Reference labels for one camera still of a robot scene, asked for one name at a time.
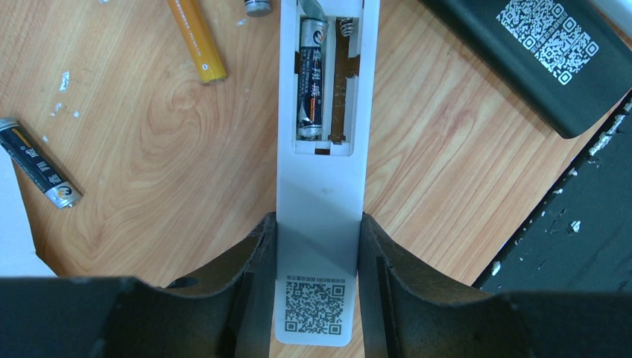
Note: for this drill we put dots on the yellow handled screwdriver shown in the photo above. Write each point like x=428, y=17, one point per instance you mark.
x=312, y=9

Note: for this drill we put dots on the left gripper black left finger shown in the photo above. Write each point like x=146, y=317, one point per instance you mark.
x=222, y=309

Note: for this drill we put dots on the black remote control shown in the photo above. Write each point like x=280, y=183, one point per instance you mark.
x=560, y=57

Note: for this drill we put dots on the white slim remote control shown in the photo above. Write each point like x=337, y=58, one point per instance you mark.
x=320, y=183

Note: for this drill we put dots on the black battery in white remote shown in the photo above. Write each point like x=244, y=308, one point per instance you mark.
x=310, y=79

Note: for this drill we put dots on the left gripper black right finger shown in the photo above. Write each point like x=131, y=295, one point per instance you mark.
x=410, y=309

